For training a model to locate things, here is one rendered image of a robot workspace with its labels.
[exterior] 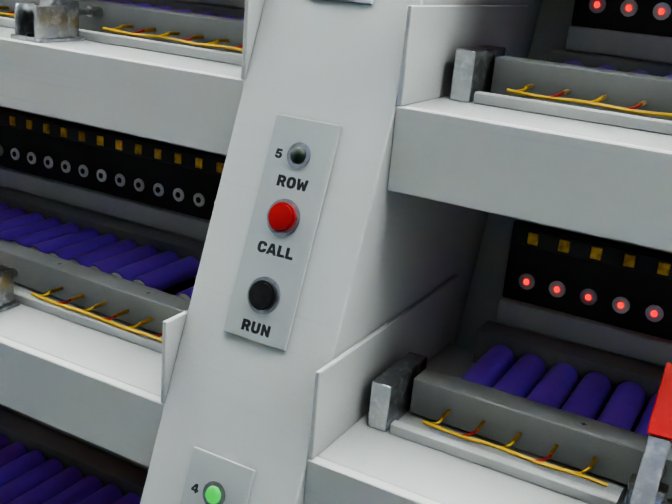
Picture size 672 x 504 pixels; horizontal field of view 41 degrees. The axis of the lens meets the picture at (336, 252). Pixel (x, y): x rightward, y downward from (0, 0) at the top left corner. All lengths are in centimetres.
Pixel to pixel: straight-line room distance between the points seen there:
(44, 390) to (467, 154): 30
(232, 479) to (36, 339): 18
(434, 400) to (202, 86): 22
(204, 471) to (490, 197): 21
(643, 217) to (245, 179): 21
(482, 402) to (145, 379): 20
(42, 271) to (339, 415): 27
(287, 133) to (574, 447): 23
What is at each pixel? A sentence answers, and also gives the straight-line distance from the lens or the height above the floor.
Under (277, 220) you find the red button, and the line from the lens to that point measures 47.
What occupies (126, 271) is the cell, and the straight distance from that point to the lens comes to 66.
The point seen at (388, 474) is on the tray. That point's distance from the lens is 47.
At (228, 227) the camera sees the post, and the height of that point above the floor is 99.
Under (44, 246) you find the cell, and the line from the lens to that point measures 71.
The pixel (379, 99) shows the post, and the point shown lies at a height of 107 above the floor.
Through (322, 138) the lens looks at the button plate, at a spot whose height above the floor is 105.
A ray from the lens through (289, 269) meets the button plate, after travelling 47.
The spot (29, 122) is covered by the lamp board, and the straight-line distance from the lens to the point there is 83.
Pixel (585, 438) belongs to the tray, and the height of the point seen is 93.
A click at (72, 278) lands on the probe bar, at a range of 64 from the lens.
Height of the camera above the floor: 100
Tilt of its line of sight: 1 degrees down
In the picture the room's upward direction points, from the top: 14 degrees clockwise
